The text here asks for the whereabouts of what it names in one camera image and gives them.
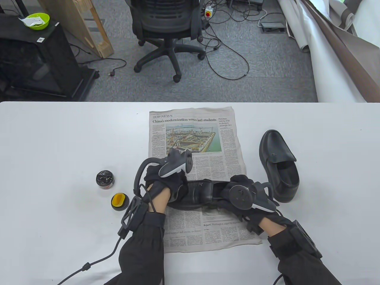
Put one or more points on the white and brown rolled sheet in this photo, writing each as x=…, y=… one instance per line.
x=326, y=59

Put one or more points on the black cabinet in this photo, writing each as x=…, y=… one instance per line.
x=44, y=59

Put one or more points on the black right wrist sensor module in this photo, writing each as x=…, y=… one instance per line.
x=307, y=239

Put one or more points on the person's right hand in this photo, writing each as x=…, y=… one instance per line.
x=264, y=216

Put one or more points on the green plastic bowl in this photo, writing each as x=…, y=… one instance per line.
x=44, y=24

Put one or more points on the black left wrist sensor module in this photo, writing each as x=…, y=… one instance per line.
x=133, y=216

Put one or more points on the grey hand controller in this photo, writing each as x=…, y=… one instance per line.
x=175, y=166
x=240, y=196

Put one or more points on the black round plastic lid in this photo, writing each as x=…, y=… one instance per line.
x=127, y=203

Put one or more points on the black mesh office chair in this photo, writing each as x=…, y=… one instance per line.
x=166, y=17

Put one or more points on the white packet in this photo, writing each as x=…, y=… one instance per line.
x=31, y=20

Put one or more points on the printed newspaper sheet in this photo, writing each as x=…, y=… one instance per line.
x=196, y=121

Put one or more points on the grey floor box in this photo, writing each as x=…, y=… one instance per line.
x=273, y=26

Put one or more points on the person's left forearm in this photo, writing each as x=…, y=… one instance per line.
x=142, y=255

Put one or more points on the wooden frame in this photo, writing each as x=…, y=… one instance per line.
x=71, y=20

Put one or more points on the person's right forearm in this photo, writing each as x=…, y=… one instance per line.
x=299, y=261

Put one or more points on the black shoe polish tin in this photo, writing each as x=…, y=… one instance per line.
x=105, y=178

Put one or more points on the emergency stop button box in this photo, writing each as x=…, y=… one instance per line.
x=208, y=12

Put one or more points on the black leather shoe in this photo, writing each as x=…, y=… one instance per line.
x=276, y=145
x=202, y=191

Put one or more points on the person's left hand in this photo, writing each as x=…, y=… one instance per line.
x=169, y=184

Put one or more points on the black wrist sensor module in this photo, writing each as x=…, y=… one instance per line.
x=133, y=216
x=307, y=239

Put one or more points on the black device box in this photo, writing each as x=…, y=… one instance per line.
x=246, y=1

